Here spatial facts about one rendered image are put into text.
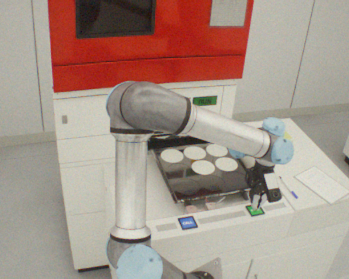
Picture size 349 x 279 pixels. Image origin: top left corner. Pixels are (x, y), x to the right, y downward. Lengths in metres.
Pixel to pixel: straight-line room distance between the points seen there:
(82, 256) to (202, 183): 0.92
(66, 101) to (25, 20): 1.50
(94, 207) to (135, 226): 0.96
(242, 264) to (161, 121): 0.86
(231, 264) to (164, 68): 0.82
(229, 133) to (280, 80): 2.96
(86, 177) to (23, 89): 1.54
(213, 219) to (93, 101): 0.69
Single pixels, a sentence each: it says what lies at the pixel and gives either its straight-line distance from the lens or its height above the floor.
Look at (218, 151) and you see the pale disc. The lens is 1.86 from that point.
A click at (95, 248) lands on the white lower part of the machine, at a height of 0.25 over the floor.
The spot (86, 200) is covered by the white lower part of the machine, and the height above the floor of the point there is 0.60.
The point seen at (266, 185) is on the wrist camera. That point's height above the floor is 1.13.
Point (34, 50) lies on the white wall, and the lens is 3.17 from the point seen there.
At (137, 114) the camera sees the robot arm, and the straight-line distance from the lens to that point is 0.93.
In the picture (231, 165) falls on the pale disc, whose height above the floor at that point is 0.90.
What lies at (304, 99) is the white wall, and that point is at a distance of 4.24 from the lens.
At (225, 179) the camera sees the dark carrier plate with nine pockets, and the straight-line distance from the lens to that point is 1.70.
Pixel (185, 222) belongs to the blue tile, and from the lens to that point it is 1.39.
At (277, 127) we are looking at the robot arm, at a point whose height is 1.33.
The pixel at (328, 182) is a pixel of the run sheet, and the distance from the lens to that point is 1.73.
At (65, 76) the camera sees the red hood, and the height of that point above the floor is 1.29.
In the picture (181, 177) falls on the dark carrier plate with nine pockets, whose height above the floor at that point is 0.90.
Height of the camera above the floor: 1.95
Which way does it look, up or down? 34 degrees down
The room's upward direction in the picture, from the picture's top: 5 degrees clockwise
